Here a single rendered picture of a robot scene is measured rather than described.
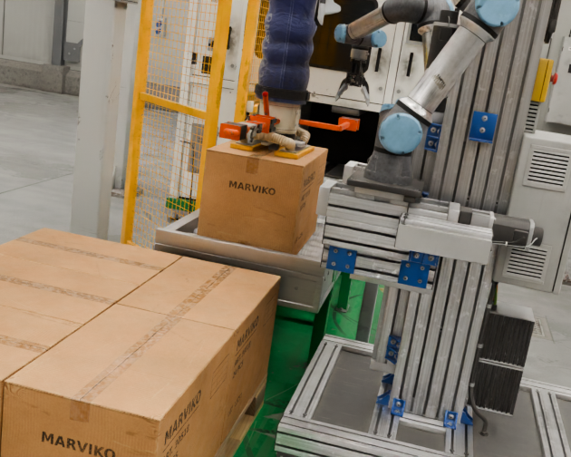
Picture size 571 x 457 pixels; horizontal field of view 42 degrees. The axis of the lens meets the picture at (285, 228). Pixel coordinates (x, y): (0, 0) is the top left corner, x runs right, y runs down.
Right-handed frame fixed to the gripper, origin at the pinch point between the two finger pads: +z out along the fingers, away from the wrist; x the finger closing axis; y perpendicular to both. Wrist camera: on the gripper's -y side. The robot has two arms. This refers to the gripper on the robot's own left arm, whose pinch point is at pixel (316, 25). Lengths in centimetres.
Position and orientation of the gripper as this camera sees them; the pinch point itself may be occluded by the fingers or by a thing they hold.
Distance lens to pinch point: 215.0
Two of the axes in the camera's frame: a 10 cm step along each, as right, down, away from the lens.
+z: -1.4, 9.6, 2.5
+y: 9.9, 1.3, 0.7
